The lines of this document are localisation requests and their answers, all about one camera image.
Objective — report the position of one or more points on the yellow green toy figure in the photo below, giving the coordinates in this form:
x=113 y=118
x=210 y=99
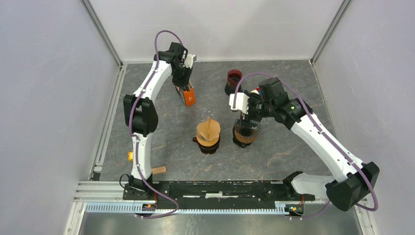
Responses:
x=130 y=156

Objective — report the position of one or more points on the clear glass dripper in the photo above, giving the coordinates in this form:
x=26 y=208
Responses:
x=207 y=136

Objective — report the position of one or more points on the brown paper coffee filter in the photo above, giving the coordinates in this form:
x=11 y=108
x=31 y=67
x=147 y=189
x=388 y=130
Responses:
x=210 y=122

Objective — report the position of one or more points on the brown glass dripper cup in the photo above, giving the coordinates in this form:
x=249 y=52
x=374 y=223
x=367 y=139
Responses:
x=207 y=149

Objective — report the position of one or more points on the dark red black carafe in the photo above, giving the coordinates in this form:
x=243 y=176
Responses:
x=233 y=78

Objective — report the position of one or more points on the orange coffee filter box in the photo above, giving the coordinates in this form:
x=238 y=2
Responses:
x=186 y=94

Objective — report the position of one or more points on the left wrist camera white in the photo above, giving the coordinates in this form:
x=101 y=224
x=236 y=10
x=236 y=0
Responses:
x=189 y=61

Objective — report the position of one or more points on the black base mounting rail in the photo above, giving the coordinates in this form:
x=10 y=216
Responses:
x=216 y=195

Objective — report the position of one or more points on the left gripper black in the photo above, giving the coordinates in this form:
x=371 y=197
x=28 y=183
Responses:
x=185 y=82

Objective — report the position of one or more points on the grey ribbed dripper cone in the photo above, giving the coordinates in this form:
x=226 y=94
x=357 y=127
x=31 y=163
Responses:
x=246 y=130

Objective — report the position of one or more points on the flat wooden block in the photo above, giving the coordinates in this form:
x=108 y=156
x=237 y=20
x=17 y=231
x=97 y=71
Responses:
x=159 y=170

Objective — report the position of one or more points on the colourful toy block stack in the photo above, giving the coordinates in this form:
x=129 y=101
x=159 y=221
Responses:
x=256 y=91

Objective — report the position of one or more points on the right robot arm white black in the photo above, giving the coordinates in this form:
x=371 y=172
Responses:
x=351 y=182

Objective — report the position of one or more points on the green glass dripper cup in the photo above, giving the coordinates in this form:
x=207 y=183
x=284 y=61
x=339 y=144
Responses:
x=242 y=145

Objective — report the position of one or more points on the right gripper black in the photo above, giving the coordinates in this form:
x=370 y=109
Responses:
x=252 y=98

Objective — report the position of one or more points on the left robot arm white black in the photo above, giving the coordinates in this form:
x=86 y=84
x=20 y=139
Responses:
x=140 y=113

